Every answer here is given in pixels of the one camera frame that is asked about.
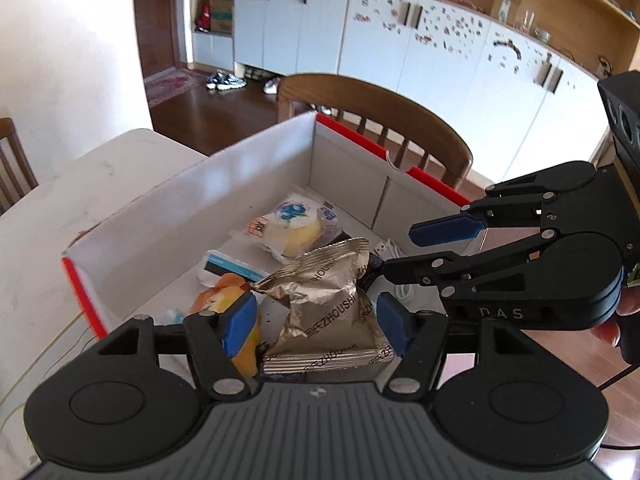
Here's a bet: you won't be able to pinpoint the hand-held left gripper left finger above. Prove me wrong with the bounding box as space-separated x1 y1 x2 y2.
101 291 259 404

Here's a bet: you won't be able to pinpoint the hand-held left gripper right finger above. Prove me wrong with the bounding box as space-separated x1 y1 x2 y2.
375 292 534 404

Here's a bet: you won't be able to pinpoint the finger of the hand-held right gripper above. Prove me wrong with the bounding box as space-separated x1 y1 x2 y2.
408 161 597 249
380 229 557 302

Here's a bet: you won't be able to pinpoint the white sausage snack pouch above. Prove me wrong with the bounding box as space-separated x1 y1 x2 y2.
192 248 272 322

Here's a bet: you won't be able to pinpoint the white charging cable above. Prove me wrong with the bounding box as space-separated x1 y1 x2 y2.
372 239 417 312

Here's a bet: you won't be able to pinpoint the silver foil snack packet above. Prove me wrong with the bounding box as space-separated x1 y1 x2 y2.
249 237 394 377

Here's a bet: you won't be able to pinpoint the clear bread packet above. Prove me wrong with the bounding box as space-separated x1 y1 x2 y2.
229 192 344 262

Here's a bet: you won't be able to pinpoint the red cardboard box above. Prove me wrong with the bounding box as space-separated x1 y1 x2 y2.
60 111 489 377

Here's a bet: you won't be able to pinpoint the person's right hand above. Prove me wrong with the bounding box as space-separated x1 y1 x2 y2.
594 286 640 347

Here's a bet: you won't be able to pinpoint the grey-blue cabinet with stickers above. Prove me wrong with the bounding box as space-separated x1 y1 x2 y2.
339 0 617 187

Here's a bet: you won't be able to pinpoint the brown wooden chair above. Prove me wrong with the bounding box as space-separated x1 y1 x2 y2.
276 73 474 192
0 117 39 217

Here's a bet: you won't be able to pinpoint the black and white sneakers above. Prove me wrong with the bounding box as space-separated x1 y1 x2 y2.
204 70 247 92

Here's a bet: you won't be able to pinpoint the red patterned rug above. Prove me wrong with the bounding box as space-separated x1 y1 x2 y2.
143 68 207 109

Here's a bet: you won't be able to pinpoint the plain grey-blue cabinet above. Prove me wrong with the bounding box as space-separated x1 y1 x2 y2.
234 0 352 79

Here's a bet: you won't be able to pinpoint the low grey-blue cabinet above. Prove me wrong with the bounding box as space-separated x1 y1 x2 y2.
192 29 236 72

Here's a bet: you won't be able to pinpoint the brown cardboard box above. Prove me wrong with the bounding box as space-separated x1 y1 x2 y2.
208 0 235 34

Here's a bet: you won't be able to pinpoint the wooden door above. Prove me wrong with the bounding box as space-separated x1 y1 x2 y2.
132 0 192 77

